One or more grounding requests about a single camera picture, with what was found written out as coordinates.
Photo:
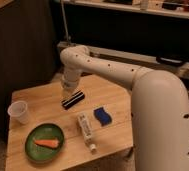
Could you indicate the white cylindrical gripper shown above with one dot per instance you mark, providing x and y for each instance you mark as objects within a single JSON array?
[{"x": 69, "y": 85}]

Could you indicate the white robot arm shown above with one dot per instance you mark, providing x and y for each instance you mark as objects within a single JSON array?
[{"x": 159, "y": 107}]

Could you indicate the green ceramic bowl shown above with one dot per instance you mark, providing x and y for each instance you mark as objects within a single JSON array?
[{"x": 41, "y": 154}]

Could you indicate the black rectangular box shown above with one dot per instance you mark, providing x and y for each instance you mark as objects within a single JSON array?
[{"x": 74, "y": 99}]

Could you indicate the blue sponge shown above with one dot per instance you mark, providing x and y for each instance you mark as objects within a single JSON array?
[{"x": 102, "y": 116}]

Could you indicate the white tube with cap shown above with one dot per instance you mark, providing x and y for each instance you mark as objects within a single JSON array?
[{"x": 87, "y": 133}]

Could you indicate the wooden table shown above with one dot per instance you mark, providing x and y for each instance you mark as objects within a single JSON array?
[{"x": 45, "y": 107}]

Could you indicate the clear plastic cup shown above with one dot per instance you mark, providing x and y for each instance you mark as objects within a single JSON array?
[{"x": 19, "y": 111}]

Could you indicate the orange carrot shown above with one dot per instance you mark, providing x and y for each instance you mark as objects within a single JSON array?
[{"x": 51, "y": 143}]

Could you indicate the metal vertical pole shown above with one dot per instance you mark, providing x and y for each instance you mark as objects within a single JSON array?
[{"x": 67, "y": 37}]

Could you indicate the long metal case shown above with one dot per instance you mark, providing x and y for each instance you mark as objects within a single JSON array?
[{"x": 138, "y": 59}]

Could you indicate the black case handle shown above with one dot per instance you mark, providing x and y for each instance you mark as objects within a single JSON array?
[{"x": 170, "y": 62}]

